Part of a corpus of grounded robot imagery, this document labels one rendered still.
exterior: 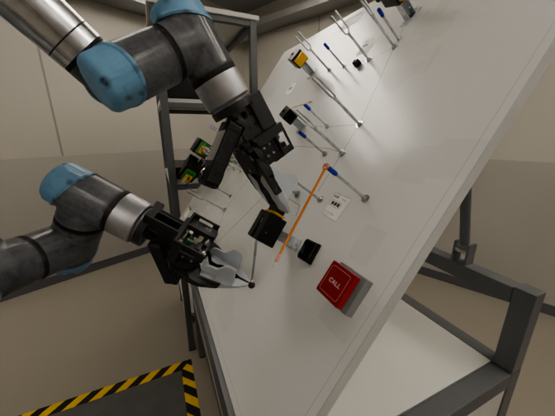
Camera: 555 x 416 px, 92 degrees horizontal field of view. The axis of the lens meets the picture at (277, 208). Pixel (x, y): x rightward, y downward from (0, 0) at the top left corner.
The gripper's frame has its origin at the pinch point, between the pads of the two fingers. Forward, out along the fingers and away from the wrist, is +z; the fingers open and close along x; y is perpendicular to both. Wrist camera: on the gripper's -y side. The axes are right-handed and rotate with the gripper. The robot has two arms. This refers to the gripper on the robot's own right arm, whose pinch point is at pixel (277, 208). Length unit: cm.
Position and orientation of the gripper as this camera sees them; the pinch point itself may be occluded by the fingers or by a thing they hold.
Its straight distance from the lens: 51.1
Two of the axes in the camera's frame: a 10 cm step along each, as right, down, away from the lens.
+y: 7.5, -6.0, 2.9
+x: -4.7, -1.7, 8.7
